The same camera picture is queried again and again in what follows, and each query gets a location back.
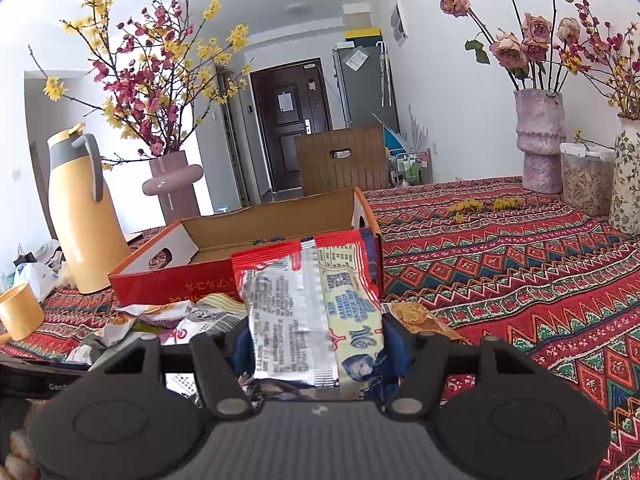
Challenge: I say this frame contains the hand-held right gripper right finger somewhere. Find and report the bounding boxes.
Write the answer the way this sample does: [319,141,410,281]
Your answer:
[382,316,540,420]

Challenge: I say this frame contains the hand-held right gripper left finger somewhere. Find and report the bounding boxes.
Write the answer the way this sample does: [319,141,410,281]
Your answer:
[90,320,256,420]

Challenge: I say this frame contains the red snack packet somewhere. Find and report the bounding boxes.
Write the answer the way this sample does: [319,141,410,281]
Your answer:
[231,227,385,393]

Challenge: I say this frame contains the red cardboard box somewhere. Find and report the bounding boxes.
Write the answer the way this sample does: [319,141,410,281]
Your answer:
[108,186,385,307]

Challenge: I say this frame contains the brown crumb-print snack packet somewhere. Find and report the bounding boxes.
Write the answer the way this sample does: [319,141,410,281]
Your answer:
[382,301,471,346]

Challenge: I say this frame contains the white packet red print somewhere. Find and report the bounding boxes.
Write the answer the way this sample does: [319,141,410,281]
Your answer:
[165,316,251,346]

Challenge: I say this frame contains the yellow mug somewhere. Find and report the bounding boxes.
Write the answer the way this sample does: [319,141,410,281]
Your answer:
[0,281,46,343]

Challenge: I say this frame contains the crumpled white packet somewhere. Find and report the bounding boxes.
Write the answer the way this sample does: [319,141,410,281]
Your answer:
[65,310,138,366]

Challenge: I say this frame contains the white orange snack packet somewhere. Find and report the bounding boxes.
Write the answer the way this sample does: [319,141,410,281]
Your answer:
[114,300,201,328]

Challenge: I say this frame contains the white plastic bag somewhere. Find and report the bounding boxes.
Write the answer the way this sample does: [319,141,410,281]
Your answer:
[12,240,68,301]

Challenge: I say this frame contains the fallen yellow blossoms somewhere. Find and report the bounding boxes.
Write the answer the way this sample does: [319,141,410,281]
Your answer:
[446,196,523,223]

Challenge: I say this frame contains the yellow thermos jug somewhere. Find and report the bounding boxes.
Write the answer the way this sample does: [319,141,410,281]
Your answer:
[46,122,132,295]

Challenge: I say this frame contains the glossy pink vase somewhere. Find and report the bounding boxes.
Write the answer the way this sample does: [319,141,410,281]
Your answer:
[141,150,205,226]

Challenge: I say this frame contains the wooden chair back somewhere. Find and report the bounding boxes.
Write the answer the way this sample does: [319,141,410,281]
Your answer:
[293,125,390,198]

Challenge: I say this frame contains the white feather decoration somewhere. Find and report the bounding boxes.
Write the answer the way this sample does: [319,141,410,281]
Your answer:
[407,105,432,153]

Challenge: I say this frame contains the dark brown door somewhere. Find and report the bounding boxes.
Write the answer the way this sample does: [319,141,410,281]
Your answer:
[249,58,333,193]

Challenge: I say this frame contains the textured pink vase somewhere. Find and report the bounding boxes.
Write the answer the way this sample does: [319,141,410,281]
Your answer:
[514,89,567,195]

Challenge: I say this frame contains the clear food storage container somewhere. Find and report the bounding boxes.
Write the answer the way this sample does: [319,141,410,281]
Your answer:
[559,141,616,217]

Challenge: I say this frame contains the grey refrigerator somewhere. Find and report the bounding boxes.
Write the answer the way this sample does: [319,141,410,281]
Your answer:
[332,44,401,133]

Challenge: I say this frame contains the red and yellow blossom branches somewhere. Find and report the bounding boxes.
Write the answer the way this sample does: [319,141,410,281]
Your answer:
[27,0,253,166]

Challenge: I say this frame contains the white folded umbrella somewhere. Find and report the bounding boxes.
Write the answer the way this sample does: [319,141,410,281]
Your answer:
[376,40,392,108]

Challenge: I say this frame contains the floral ceramic vase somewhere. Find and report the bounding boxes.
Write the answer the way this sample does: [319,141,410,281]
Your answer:
[608,114,640,237]

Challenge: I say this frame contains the yellow box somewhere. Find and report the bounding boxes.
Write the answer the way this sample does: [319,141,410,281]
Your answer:
[345,27,383,46]

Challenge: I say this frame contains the bunch of dried roses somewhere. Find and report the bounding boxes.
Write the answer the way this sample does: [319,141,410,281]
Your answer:
[429,0,583,93]

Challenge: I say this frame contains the thin red yellow flower sprigs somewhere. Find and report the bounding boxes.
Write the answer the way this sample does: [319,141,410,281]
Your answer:
[557,0,640,121]

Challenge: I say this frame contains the wire storage cart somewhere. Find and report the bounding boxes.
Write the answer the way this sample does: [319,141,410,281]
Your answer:
[389,147,433,188]

